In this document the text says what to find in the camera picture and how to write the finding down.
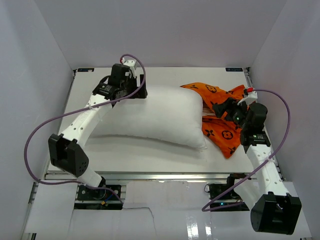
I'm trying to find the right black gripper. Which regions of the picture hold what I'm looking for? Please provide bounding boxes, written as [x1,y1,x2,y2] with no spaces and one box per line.
[212,97,250,131]

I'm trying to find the orange patterned pillowcase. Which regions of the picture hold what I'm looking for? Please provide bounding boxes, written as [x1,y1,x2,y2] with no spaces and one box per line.
[181,82,245,159]

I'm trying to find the white pillow insert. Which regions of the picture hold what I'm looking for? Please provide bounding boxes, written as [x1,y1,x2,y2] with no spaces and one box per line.
[91,85,207,149]

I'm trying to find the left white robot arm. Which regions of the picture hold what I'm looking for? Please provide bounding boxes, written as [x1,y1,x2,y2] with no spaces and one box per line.
[48,59,148,200]

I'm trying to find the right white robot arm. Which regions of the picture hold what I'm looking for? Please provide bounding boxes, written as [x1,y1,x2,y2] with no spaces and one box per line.
[212,97,302,235]

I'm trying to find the right blue corner label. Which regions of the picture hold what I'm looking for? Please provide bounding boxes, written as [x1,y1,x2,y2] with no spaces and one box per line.
[225,67,243,72]

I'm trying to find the blue corner label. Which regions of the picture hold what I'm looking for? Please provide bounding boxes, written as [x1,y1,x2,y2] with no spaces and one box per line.
[225,67,243,72]
[77,67,95,73]

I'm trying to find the left blue corner label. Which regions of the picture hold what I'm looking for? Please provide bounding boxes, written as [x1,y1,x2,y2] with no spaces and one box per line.
[77,67,95,73]

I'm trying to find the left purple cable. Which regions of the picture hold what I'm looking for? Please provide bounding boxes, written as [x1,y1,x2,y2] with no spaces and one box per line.
[23,53,147,206]

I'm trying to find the purple cable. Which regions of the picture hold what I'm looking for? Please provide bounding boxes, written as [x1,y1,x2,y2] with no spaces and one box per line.
[201,87,292,213]
[23,53,147,206]

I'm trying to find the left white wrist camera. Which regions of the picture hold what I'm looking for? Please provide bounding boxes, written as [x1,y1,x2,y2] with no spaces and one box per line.
[120,57,138,78]

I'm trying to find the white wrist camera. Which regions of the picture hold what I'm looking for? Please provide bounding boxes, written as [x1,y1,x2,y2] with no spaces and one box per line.
[237,87,258,106]
[120,57,138,78]

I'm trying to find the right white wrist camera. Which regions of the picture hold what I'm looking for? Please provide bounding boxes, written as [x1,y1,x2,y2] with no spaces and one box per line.
[237,87,258,106]

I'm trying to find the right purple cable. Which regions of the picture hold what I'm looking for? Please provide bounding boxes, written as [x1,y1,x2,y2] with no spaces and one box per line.
[201,87,292,213]

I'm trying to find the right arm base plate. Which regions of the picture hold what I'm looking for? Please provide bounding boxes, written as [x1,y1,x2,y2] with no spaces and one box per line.
[201,173,260,212]

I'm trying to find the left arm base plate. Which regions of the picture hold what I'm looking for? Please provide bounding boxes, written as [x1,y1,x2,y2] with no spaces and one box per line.
[74,184,123,211]

